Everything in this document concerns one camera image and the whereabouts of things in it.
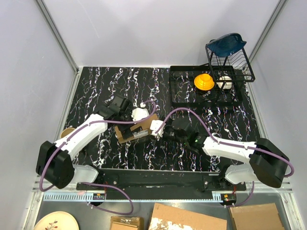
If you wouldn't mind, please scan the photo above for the beige ceramic mug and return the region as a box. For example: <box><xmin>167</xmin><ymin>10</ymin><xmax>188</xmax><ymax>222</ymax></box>
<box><xmin>60</xmin><ymin>127</ymin><xmax>75</xmax><ymax>138</ymax></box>

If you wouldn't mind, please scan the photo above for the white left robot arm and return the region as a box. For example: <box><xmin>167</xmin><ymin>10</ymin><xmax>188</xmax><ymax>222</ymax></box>
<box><xmin>35</xmin><ymin>96</ymin><xmax>131</xmax><ymax>191</ymax></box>

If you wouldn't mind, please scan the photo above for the black drain tray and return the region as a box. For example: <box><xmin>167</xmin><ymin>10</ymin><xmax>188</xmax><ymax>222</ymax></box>
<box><xmin>169</xmin><ymin>65</ymin><xmax>245</xmax><ymax>108</ymax></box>

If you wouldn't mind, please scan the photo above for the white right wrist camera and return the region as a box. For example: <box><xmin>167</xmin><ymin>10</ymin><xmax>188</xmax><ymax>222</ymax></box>
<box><xmin>150</xmin><ymin>120</ymin><xmax>165</xmax><ymax>139</ymax></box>

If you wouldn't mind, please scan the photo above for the blue bowl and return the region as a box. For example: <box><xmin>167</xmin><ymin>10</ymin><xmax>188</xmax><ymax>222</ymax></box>
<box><xmin>211</xmin><ymin>33</ymin><xmax>247</xmax><ymax>57</ymax></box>

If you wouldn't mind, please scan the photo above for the yellow plastic cup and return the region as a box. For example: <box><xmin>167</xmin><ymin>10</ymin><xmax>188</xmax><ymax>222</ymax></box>
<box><xmin>194</xmin><ymin>73</ymin><xmax>214</xmax><ymax>91</ymax></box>

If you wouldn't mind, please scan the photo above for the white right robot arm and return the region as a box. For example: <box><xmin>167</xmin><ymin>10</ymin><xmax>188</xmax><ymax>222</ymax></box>
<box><xmin>158</xmin><ymin>118</ymin><xmax>289</xmax><ymax>190</ymax></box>

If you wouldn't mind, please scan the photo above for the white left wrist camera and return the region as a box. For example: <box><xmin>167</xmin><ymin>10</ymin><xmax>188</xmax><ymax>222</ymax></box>
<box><xmin>131</xmin><ymin>108</ymin><xmax>149</xmax><ymax>122</ymax></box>

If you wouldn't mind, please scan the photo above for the brown cardboard express box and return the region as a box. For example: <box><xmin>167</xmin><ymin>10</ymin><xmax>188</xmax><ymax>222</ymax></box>
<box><xmin>115</xmin><ymin>114</ymin><xmax>159</xmax><ymax>144</ymax></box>

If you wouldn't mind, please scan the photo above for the flat cardboard sheet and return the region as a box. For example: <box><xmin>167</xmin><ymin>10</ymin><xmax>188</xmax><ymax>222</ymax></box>
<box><xmin>148</xmin><ymin>203</ymin><xmax>227</xmax><ymax>230</ymax></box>

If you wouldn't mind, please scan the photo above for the white small cup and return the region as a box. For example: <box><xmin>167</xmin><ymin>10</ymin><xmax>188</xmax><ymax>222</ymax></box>
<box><xmin>216</xmin><ymin>75</ymin><xmax>233</xmax><ymax>90</ymax></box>

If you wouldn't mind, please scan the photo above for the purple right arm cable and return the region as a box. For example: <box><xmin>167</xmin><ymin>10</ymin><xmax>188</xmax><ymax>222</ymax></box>
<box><xmin>156</xmin><ymin>107</ymin><xmax>294</xmax><ymax>180</ymax></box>

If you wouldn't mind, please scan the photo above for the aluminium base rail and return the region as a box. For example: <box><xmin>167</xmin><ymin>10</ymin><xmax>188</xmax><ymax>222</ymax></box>
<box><xmin>43</xmin><ymin>170</ymin><xmax>246</xmax><ymax>202</ymax></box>

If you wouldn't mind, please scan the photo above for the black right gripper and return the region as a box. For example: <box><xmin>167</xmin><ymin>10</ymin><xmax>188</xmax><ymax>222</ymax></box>
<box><xmin>152</xmin><ymin>115</ymin><xmax>188</xmax><ymax>149</ymax></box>

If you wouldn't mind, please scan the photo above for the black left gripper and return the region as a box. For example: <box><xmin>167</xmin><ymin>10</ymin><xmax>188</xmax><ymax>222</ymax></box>
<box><xmin>118</xmin><ymin>104</ymin><xmax>142</xmax><ymax>139</ymax></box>

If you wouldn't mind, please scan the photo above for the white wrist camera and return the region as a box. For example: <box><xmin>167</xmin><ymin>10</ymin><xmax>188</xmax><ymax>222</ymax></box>
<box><xmin>150</xmin><ymin>120</ymin><xmax>165</xmax><ymax>139</ymax></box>
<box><xmin>131</xmin><ymin>108</ymin><xmax>149</xmax><ymax>122</ymax></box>

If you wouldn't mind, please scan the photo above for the small cardboard box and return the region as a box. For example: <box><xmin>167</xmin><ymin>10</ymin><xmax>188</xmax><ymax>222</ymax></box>
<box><xmin>110</xmin><ymin>216</ymin><xmax>144</xmax><ymax>230</ymax></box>

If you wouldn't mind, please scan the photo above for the patterned ceramic plate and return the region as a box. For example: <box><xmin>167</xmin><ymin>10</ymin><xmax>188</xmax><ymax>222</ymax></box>
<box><xmin>33</xmin><ymin>211</ymin><xmax>79</xmax><ymax>230</ymax></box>

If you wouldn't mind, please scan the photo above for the cardboard box at corner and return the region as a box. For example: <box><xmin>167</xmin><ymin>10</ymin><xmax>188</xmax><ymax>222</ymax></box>
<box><xmin>229</xmin><ymin>203</ymin><xmax>285</xmax><ymax>230</ymax></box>

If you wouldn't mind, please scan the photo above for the black wire dish rack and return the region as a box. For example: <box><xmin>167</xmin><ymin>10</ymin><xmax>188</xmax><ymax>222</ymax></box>
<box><xmin>205</xmin><ymin>44</ymin><xmax>255</xmax><ymax>83</ymax></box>

